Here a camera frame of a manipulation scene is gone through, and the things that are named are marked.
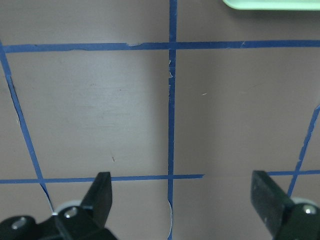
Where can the green plastic tray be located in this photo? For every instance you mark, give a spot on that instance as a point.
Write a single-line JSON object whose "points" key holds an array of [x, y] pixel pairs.
{"points": [[274, 5]]}

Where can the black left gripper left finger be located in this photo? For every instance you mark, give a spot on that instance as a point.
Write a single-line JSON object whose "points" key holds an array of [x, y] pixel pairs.
{"points": [[97, 202]]}

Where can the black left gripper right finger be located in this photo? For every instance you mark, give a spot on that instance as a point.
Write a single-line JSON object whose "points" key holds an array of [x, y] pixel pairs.
{"points": [[271, 203]]}

